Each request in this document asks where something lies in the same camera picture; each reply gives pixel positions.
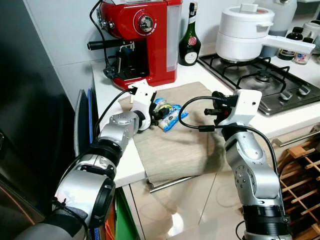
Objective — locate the blue white snack packet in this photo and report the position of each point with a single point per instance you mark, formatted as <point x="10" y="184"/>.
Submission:
<point x="175" y="120"/>

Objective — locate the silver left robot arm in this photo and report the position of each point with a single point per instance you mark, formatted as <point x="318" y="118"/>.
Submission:
<point x="115" y="131"/>

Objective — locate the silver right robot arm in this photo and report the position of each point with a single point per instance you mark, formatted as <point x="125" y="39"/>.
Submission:
<point x="250" y="170"/>

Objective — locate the dark steel fridge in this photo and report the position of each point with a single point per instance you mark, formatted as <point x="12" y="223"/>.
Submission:
<point x="30" y="75"/>

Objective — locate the beige woven towel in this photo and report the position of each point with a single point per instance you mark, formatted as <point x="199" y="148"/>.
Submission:
<point x="170" y="150"/>

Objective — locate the black gas hob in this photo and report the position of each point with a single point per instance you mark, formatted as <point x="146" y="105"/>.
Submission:
<point x="270" y="87"/>

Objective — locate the green glass bottle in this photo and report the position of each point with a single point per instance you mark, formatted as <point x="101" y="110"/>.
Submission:
<point x="190" y="50"/>

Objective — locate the red coffee machine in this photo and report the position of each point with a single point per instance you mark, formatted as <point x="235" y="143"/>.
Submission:
<point x="155" y="55"/>

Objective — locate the blue edged flat board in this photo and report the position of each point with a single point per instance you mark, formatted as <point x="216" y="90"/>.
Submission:
<point x="82" y="120"/>

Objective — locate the wooden wine rack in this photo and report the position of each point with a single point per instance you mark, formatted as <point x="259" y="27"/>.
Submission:
<point x="295" y="148"/>

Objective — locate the small jar white red label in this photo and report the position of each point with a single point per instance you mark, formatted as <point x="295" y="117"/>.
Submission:
<point x="301" y="58"/>

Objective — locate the beige kitchen base cabinet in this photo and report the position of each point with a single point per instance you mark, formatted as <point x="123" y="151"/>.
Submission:
<point x="200" y="200"/>

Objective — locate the dark sauce bottle red label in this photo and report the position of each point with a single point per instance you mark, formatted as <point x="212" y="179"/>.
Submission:
<point x="296" y="33"/>

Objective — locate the white electric kettle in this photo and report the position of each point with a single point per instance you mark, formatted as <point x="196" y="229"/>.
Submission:
<point x="285" y="17"/>

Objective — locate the green plastic board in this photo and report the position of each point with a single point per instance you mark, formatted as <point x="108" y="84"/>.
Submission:
<point x="127" y="220"/>

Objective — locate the white ceramic mug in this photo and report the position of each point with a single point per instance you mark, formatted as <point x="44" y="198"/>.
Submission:
<point x="312" y="27"/>

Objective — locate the orange plastic board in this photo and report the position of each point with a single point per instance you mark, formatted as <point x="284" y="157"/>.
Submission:
<point x="110" y="230"/>

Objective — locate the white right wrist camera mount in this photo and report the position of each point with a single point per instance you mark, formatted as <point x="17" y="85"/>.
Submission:
<point x="245" y="105"/>

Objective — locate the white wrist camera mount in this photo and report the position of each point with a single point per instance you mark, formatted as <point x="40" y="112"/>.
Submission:
<point x="142" y="100"/>
<point x="245" y="105"/>

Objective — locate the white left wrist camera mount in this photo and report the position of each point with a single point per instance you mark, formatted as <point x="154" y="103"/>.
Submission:
<point x="142" y="100"/>

